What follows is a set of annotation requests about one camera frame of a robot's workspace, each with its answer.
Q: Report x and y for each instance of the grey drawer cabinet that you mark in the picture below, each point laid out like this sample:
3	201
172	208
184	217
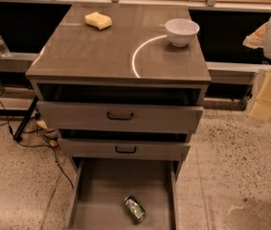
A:
130	62

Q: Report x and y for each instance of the black drawer handle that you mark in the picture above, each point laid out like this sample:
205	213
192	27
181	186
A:
126	150
114	117

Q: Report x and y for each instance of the black middle drawer handle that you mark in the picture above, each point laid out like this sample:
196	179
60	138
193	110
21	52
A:
126	150

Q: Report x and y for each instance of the grey drawer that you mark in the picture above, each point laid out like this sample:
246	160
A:
106	149
147	118
101	186

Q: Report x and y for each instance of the grey top drawer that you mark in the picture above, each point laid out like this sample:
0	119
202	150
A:
147	118

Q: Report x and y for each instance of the black table leg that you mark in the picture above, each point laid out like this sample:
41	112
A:
17	135

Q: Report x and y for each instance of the clear plastic water bottle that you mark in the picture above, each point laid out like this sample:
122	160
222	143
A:
0	43

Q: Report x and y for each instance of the black top drawer handle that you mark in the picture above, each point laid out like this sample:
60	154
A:
114	117

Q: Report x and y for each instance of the white bowl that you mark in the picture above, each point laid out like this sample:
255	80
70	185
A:
181	31

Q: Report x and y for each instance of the grey middle drawer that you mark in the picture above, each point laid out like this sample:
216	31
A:
106	149

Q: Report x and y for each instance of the plug cluster on floor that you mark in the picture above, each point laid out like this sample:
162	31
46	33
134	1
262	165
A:
47	133

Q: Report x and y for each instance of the yellow sponge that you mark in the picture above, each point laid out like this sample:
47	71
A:
98	20

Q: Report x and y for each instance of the green soda can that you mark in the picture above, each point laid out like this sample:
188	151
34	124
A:
134	208

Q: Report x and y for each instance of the grey bottom drawer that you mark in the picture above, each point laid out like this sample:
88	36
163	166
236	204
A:
101	186

